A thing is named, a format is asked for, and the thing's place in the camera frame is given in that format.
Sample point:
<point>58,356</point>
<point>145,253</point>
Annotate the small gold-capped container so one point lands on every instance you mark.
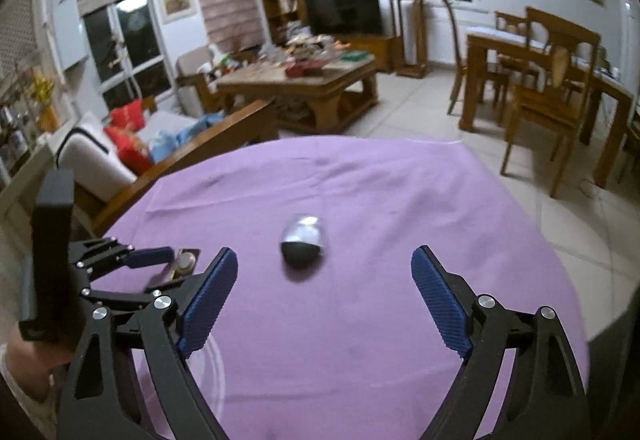
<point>186,262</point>

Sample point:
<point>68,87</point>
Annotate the tan hand fan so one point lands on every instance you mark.
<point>560,67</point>

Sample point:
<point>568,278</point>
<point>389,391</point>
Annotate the red box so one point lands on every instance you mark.
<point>305,69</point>

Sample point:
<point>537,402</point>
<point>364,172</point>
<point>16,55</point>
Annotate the purple tablecloth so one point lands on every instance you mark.
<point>350,345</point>

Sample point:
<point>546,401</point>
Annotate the blue cloth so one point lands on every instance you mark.
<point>185,135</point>

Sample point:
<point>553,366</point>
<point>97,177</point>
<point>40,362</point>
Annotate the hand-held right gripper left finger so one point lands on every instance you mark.
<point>207,305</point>

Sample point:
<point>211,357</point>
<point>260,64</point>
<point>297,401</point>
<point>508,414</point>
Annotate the yellow flowers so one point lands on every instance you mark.
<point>42,92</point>

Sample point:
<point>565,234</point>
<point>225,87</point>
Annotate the black flat television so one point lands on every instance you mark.
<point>344,10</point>

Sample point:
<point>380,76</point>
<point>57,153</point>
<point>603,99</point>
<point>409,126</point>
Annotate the wooden curved-back chair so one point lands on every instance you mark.
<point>467,70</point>

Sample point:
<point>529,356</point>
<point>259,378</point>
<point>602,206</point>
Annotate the white standing air conditioner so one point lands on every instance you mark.
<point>631,40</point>

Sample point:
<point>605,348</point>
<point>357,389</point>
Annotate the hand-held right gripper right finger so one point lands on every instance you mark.
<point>440,302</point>

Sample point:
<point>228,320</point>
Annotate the wooden television stand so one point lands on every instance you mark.
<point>370,50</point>

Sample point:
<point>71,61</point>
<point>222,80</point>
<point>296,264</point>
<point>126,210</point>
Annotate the person's left hand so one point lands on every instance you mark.
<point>35,360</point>

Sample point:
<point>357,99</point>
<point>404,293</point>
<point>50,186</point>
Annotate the red cushion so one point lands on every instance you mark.
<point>127,140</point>

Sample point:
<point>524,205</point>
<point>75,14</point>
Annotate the wooden frame sofa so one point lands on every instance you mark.
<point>210,140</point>

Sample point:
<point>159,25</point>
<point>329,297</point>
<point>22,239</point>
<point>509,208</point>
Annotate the green flat packet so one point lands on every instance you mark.
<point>356,56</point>

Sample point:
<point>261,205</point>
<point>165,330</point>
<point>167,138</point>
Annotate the wooden slat-back dining chair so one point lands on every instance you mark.
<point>545,112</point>

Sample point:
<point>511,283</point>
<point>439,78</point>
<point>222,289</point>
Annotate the wooden coffee table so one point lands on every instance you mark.
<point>320,95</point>

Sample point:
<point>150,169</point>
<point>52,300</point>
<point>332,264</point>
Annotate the person's left forearm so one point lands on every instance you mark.
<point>25,407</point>

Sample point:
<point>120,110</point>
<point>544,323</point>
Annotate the wooden dining table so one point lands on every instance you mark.
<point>607,105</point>

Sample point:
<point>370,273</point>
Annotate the wooden bookshelf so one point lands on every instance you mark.
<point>285,0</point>

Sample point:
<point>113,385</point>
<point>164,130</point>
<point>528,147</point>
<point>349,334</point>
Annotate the tall wooden plant stand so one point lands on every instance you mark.
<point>407,35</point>

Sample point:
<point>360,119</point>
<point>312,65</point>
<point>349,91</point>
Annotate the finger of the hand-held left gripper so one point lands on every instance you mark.
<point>147,257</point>
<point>120,297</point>

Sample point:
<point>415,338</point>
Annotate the beige armchair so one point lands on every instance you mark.
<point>192,80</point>

